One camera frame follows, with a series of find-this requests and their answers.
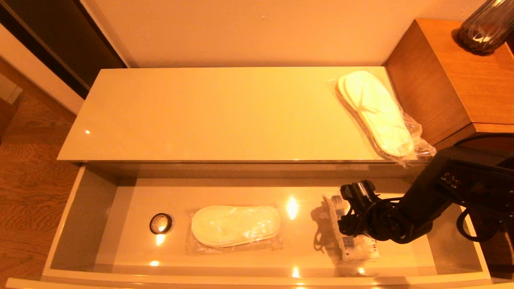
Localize printed white tissue packet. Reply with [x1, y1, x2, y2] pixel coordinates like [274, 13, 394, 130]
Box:
[323, 194, 380, 263]

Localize white cabinet drawer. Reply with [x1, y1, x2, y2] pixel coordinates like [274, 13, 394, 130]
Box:
[4, 161, 514, 289]

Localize white slippers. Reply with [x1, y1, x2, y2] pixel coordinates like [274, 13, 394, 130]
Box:
[329, 71, 437, 167]
[186, 206, 284, 254]

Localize black tape roll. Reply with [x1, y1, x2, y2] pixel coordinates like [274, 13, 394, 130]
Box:
[149, 213, 174, 235]

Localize brown wooden side cabinet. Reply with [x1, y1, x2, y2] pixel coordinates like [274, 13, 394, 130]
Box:
[385, 18, 514, 152]

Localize glossy white low cabinet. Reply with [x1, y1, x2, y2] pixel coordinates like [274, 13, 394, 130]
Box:
[57, 67, 446, 177]

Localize dark ribbed glass vase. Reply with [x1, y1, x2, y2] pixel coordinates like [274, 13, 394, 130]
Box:
[457, 0, 514, 56]

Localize dark door panel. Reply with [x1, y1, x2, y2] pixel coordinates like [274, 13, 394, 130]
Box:
[0, 0, 127, 100]

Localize brown wooden furniture piece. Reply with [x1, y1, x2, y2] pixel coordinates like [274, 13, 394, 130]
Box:
[0, 98, 18, 137]

